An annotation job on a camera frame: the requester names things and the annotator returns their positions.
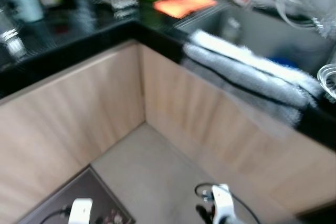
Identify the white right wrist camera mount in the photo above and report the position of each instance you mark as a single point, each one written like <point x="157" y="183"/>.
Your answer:
<point x="222" y="203"/>

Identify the orange cloth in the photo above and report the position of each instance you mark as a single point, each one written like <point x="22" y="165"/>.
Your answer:
<point x="184" y="3"/>

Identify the dark floor mat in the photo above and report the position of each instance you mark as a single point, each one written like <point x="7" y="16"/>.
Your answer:
<point x="52" y="203"/>

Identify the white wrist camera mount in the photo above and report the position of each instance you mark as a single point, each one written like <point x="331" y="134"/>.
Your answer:
<point x="80" y="211"/>
<point x="222" y="203"/>

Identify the wooden sink base cabinet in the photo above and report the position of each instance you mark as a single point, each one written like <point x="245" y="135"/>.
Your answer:
<point x="210" y="129"/>

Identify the stainless steel sink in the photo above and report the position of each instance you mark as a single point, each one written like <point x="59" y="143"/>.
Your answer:
<point x="262" y="30"/>

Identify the clear glass jar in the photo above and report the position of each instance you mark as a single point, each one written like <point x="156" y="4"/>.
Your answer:
<point x="10" y="32"/>

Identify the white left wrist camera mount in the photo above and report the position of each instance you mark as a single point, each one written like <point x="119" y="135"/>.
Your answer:
<point x="80" y="211"/>

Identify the wooden corner base cabinet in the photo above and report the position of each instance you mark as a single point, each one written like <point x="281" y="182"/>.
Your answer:
<point x="63" y="108"/>

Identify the clear bubble wrap sheet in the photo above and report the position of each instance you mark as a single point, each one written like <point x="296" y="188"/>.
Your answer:
<point x="247" y="69"/>

